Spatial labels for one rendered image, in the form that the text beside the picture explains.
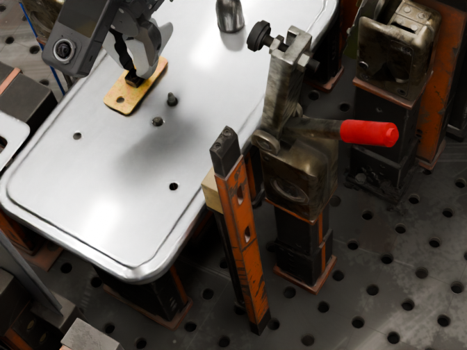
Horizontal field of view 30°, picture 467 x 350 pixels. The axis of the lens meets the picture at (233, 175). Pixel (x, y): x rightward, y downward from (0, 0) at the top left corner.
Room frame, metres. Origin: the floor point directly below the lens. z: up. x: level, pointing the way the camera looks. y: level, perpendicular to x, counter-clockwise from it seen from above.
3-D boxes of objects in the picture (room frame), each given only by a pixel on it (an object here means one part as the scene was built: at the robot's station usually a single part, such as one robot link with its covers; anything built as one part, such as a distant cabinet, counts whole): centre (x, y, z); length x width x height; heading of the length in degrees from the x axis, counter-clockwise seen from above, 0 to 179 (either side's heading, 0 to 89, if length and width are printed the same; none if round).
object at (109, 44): (0.61, 0.09, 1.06); 0.06 x 0.03 x 0.09; 139
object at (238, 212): (0.37, 0.00, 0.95); 0.03 x 0.01 x 0.50; 138
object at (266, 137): (0.44, -0.04, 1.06); 0.03 x 0.01 x 0.03; 48
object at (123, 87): (0.58, 0.09, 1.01); 0.08 x 0.04 x 0.01; 138
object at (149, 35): (0.57, 0.07, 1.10); 0.05 x 0.02 x 0.09; 49
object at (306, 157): (0.44, -0.07, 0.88); 0.07 x 0.06 x 0.35; 48
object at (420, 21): (0.55, -0.21, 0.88); 0.11 x 0.09 x 0.37; 48
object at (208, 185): (0.40, 0.01, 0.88); 0.04 x 0.04 x 0.36; 48
